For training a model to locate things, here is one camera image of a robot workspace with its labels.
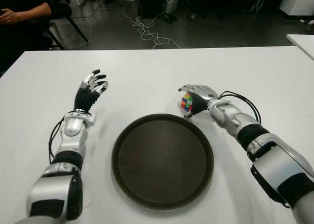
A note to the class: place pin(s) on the white slanted cabinet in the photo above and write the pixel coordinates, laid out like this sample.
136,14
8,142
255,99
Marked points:
299,1

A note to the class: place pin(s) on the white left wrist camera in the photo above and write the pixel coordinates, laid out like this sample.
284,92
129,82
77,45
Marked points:
90,119

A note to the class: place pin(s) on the small white floor scrap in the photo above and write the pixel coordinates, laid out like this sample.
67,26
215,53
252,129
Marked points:
302,21

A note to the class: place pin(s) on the brown round plate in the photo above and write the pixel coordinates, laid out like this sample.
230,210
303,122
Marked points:
162,160

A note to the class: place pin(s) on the bystander bare forearm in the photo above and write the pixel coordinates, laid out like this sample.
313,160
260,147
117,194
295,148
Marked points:
34,13

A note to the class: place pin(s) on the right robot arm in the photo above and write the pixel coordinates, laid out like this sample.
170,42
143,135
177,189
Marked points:
277,165

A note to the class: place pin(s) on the multicoloured Rubik's cube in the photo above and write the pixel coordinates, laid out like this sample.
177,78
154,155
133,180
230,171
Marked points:
186,102

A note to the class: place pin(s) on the black office chair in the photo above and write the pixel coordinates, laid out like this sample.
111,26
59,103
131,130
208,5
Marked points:
78,29

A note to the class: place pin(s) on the white side table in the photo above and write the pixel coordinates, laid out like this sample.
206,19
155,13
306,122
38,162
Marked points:
303,41

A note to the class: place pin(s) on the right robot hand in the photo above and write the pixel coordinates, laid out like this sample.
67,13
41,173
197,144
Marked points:
204,94

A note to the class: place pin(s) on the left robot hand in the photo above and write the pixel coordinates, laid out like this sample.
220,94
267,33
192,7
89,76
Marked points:
83,99

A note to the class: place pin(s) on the bystander black clothed body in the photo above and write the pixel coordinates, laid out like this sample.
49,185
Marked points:
60,10

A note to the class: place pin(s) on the bystander bare hand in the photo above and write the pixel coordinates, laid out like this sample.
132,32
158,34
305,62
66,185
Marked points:
9,17

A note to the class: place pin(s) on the black cabinet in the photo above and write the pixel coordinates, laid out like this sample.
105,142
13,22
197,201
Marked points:
152,3

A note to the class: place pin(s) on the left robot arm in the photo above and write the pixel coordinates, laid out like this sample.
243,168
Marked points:
71,127

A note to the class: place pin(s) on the chrome frame stool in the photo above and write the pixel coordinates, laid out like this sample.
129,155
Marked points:
258,3

